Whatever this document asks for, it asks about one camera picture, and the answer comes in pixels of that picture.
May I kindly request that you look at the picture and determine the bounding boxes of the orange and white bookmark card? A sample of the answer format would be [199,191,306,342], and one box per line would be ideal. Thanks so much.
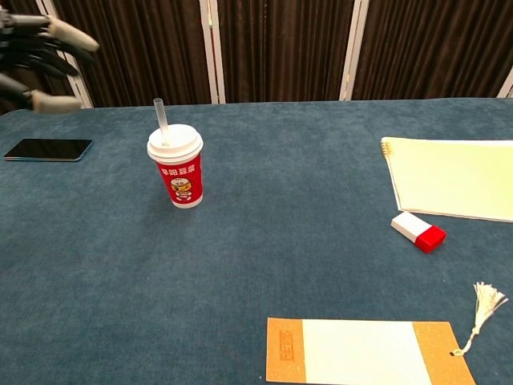
[265,317,477,385]

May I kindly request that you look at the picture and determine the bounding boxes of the white and red eraser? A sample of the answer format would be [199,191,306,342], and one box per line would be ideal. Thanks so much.
[390,211,447,254]

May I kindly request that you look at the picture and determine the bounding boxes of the white bookmark tassel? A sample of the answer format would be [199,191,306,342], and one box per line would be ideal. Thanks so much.
[449,282,510,357]

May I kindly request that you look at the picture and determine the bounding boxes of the blue felt table cover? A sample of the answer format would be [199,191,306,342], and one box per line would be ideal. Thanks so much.
[0,97,513,385]

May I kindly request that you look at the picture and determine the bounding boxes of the black smartphone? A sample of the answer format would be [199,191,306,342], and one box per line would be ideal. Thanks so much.
[3,138,95,163]

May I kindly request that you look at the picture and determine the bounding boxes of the clear plastic tube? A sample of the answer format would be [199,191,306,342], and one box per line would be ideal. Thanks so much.
[153,97,172,146]

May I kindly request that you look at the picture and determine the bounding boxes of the red paper cup white lid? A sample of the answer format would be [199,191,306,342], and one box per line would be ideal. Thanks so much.
[146,124,204,209]

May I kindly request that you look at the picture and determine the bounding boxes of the spiral notepad pale yellow paper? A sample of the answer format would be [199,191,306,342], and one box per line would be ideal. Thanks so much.
[380,136,513,224]

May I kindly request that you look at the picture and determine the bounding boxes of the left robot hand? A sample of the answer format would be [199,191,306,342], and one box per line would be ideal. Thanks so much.
[0,10,100,116]

